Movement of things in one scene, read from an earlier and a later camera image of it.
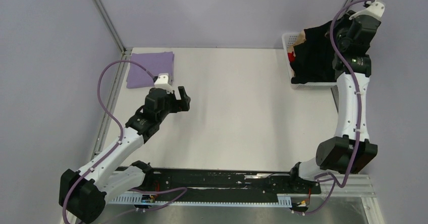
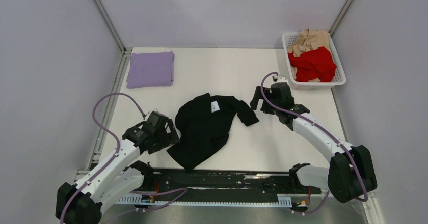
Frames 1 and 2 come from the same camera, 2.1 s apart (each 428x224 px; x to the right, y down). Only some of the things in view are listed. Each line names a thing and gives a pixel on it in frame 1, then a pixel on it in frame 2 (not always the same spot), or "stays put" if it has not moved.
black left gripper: [182, 105] → [170, 137]
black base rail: [167, 180] stays put
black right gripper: [343, 20] → [258, 95]
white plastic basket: [288, 39] stays put
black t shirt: [313, 60] → [203, 123]
